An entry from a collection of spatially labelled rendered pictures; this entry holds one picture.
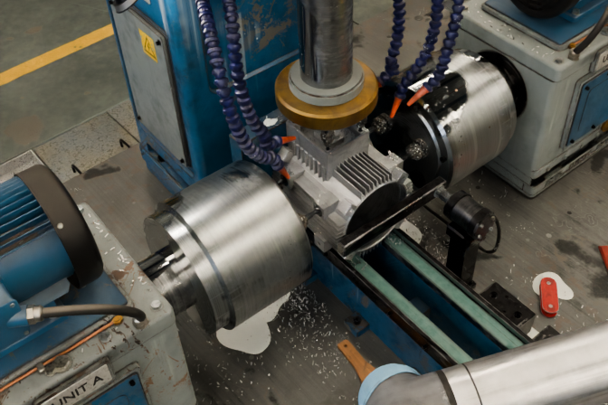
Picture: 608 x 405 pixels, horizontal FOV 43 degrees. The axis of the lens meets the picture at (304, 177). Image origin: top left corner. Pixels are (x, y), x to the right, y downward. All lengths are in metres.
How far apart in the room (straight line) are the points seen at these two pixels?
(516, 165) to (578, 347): 1.00
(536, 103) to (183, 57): 0.72
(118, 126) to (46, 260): 1.57
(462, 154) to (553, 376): 0.76
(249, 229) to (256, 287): 0.10
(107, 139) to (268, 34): 1.19
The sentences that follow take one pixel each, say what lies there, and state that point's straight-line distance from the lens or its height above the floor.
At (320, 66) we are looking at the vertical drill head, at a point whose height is 1.31.
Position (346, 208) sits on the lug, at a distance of 1.35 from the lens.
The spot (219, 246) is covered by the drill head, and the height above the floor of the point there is 1.14.
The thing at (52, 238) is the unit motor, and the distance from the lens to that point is 1.07.
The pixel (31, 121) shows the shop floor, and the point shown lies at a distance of 3.43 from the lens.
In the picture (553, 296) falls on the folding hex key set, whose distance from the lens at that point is 1.62.
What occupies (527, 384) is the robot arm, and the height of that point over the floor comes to 1.41.
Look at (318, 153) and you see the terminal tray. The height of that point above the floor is 1.13.
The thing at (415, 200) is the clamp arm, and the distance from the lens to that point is 1.45.
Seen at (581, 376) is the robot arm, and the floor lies 1.41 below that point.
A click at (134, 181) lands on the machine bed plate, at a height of 0.80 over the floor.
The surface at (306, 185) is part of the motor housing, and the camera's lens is 1.42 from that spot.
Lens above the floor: 2.08
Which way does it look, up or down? 45 degrees down
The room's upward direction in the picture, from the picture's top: 3 degrees counter-clockwise
